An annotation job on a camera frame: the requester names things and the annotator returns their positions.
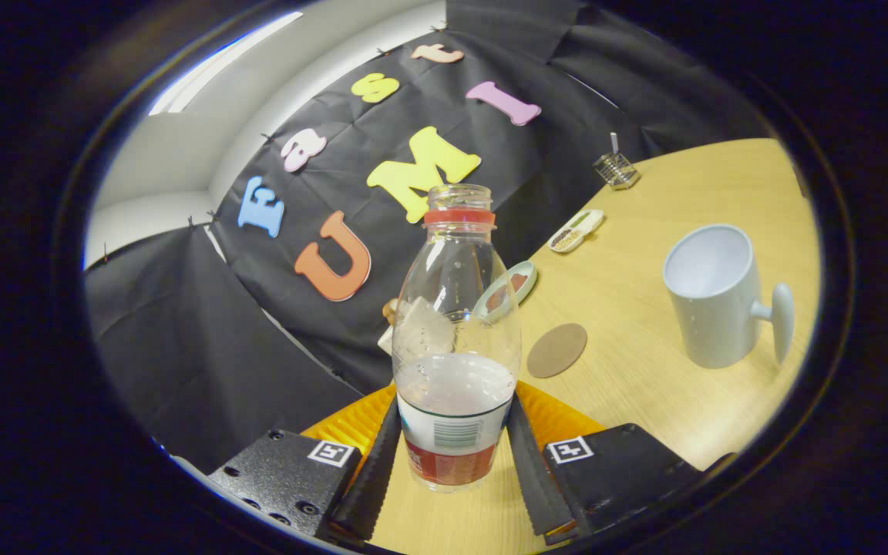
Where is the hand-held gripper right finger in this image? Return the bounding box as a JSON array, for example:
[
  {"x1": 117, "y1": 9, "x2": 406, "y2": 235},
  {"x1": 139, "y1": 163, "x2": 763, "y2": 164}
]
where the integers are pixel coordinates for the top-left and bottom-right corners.
[{"x1": 507, "y1": 380, "x2": 734, "y2": 544}]

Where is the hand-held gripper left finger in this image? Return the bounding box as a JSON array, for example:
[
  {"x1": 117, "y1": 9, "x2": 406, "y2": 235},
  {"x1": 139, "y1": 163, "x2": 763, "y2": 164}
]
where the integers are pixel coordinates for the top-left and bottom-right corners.
[{"x1": 209, "y1": 384, "x2": 402, "y2": 544}]

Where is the clear plastic juice bottle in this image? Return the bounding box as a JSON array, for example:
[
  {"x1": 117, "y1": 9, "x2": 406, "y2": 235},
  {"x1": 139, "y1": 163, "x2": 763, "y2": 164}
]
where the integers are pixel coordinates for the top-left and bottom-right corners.
[{"x1": 392, "y1": 183, "x2": 523, "y2": 493}]

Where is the brown round coaster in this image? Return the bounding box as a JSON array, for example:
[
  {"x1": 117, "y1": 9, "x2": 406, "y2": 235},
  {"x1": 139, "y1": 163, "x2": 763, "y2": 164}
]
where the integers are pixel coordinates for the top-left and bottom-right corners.
[{"x1": 526, "y1": 322, "x2": 589, "y2": 379}]

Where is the white cup with handle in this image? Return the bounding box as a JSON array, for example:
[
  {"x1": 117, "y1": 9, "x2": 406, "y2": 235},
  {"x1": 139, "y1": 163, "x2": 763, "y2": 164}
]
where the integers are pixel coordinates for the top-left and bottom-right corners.
[{"x1": 661, "y1": 224, "x2": 796, "y2": 369}]

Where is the wooden table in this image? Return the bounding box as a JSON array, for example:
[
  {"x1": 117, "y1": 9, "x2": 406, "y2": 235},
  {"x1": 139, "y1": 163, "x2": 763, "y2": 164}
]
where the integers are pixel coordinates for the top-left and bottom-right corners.
[{"x1": 367, "y1": 137, "x2": 822, "y2": 554}]

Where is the white toaster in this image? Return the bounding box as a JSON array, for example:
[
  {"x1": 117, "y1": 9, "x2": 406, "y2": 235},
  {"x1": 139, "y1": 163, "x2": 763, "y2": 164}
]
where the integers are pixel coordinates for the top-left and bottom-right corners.
[{"x1": 377, "y1": 297, "x2": 456, "y2": 359}]

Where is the pale green plate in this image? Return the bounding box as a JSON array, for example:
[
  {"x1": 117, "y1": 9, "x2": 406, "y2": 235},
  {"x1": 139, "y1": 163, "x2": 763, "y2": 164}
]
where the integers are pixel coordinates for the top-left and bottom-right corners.
[{"x1": 475, "y1": 261, "x2": 538, "y2": 321}]

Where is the white divided dish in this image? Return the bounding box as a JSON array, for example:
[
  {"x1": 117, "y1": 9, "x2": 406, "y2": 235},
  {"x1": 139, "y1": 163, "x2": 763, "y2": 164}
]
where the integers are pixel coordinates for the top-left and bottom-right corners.
[{"x1": 548, "y1": 209, "x2": 605, "y2": 254}]

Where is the large ceiling light panel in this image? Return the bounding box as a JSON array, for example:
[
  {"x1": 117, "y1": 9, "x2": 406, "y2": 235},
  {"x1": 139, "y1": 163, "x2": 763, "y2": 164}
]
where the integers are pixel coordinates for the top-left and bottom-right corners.
[{"x1": 150, "y1": 11, "x2": 304, "y2": 116}]

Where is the metal wire holder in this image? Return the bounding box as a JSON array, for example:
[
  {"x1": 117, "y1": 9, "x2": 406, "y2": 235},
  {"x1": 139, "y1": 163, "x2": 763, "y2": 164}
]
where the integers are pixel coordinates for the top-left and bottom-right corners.
[{"x1": 593, "y1": 152, "x2": 641, "y2": 190}]

